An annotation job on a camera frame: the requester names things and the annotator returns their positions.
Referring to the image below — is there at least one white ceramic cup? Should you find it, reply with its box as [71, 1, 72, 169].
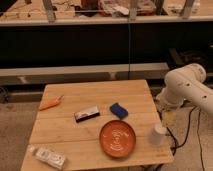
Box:
[149, 123, 167, 145]

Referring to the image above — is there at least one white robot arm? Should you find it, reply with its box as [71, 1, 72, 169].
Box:
[156, 63, 213, 116]

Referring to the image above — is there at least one orange ceramic bowl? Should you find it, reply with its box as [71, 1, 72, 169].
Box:
[99, 120, 136, 158]

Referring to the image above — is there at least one blue sponge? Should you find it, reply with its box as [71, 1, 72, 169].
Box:
[110, 103, 128, 119]

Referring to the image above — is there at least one orange toy carrot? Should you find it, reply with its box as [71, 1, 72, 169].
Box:
[39, 95, 63, 111]

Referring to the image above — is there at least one black tray on shelf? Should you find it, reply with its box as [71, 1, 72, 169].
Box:
[167, 48, 213, 72]

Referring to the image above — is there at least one blue hanging cable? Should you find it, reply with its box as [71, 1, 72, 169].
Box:
[127, 20, 132, 81]

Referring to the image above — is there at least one black power cable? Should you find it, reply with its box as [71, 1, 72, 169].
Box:
[156, 105, 207, 171]

